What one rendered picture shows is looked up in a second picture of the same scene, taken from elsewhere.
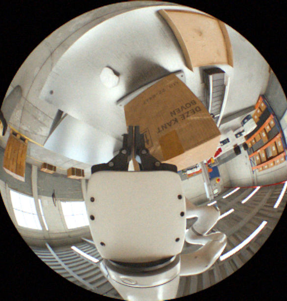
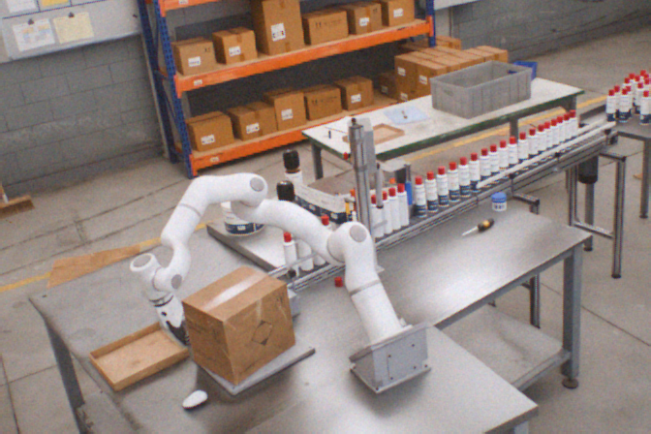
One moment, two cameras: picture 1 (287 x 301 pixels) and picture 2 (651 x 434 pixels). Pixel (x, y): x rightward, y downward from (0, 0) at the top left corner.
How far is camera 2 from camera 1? 264 cm
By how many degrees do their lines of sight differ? 71
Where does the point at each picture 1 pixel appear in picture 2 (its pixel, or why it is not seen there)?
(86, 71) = (180, 419)
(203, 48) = (155, 355)
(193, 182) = not seen: outside the picture
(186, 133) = (195, 315)
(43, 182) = not seen: outside the picture
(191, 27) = (131, 369)
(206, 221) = (236, 210)
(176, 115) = (198, 328)
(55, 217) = not seen: outside the picture
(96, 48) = (158, 415)
